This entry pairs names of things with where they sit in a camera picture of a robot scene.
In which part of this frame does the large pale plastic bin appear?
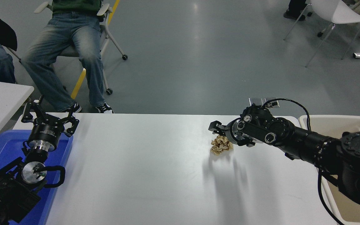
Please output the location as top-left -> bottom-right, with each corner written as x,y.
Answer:
298,115 -> 360,225

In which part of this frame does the seated person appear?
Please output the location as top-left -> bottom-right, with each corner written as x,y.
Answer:
21,0 -> 115,113

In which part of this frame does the tan paper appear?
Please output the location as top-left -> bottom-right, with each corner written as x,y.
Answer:
211,134 -> 233,156

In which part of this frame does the grey chair leg with castor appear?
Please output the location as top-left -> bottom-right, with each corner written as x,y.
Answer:
3,46 -> 25,65

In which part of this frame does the rolling chair with armrests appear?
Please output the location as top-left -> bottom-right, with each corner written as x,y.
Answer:
33,0 -> 129,96

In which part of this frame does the blue plastic tray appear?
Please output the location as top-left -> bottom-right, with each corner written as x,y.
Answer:
0,130 -> 74,225

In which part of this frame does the white shell chair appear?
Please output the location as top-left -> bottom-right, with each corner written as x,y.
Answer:
284,0 -> 360,68

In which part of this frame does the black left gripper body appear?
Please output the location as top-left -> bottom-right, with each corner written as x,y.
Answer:
28,120 -> 65,147

